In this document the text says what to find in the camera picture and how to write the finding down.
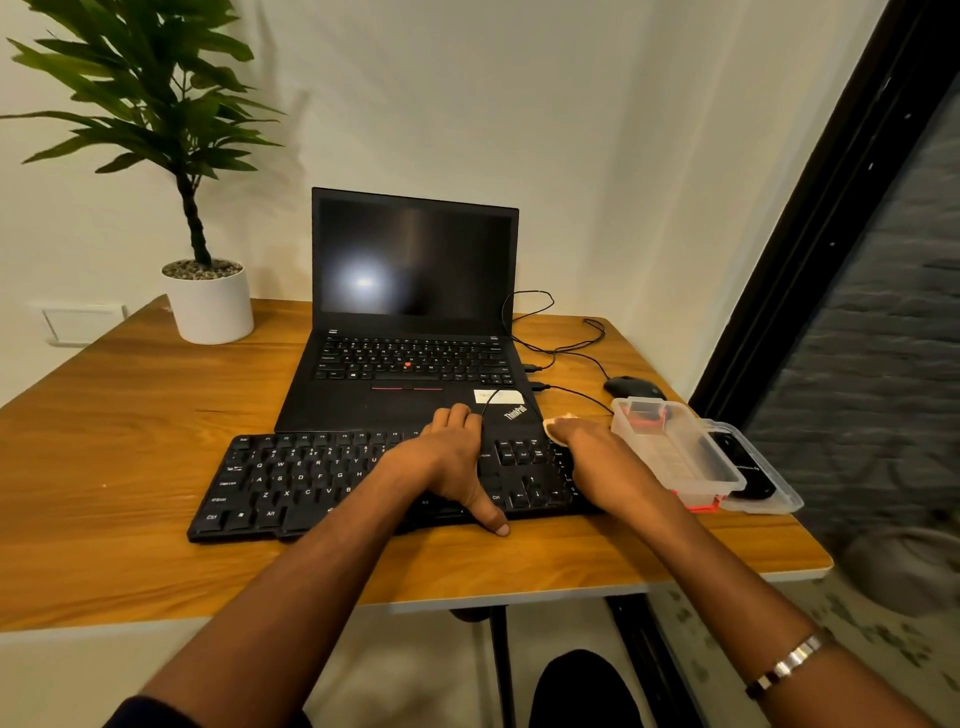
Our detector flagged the grey round pouf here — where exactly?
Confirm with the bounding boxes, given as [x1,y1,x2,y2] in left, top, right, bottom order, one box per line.
[838,523,960,619]

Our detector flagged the green artificial plant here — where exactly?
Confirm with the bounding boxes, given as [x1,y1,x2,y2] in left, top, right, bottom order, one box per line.
[0,0,287,270]

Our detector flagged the white wall socket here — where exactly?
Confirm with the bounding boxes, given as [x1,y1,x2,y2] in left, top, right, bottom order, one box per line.
[28,301,129,348]

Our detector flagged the small black device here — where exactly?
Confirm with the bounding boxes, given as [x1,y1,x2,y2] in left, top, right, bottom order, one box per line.
[708,430,778,502]

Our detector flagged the black door frame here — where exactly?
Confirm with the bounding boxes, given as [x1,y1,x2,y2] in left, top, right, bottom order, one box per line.
[606,0,960,728]

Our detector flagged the black cable with plug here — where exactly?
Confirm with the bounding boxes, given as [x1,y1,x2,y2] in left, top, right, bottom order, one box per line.
[528,381,617,417]

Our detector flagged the black laptop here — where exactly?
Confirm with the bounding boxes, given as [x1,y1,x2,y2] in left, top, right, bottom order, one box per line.
[274,186,543,437]

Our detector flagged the person's left hand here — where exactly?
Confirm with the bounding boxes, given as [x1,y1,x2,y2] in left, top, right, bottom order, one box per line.
[372,403,512,539]

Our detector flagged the person's dark sleeve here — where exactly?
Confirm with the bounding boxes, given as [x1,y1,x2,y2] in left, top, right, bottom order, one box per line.
[103,695,313,728]

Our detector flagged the clear plastic box red clasps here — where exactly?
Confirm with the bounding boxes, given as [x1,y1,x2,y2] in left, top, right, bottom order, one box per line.
[609,396,748,513]

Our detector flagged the white plant pot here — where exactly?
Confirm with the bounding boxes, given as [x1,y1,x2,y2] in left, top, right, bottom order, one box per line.
[160,258,256,346]

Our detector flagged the black table leg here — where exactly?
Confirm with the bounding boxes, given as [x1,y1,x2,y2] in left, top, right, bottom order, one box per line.
[486,603,519,728]

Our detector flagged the thin black looped cable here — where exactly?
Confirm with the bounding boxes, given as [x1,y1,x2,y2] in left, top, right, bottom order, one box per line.
[500,289,612,381]

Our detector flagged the black external keyboard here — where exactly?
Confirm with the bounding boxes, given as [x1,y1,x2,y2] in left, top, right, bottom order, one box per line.
[186,425,603,544]

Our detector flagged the person's right hand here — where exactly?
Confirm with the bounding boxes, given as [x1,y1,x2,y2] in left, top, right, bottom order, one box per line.
[550,417,674,523]

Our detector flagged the white cleaning pad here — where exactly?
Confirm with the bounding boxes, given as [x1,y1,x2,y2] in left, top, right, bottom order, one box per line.
[542,411,580,449]

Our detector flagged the black computer mouse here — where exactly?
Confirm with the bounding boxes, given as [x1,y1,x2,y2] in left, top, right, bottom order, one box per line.
[603,375,668,403]

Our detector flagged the silver bracelet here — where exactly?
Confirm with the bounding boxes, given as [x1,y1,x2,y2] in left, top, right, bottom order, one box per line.
[744,631,828,701]

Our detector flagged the person's right forearm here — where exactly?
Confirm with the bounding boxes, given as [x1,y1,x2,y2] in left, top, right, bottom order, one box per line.
[637,496,940,728]

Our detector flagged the clear plastic box lid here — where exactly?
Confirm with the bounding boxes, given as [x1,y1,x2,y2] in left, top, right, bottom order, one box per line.
[700,419,806,517]

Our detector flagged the patterned floor rug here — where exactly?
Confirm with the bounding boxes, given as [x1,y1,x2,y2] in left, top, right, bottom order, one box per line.
[649,573,960,728]

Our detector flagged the person's left forearm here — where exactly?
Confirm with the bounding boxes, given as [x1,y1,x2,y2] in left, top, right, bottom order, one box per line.
[141,450,425,728]

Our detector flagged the person's knee in dark trousers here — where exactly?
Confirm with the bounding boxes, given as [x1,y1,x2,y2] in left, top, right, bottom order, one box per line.
[528,648,648,728]

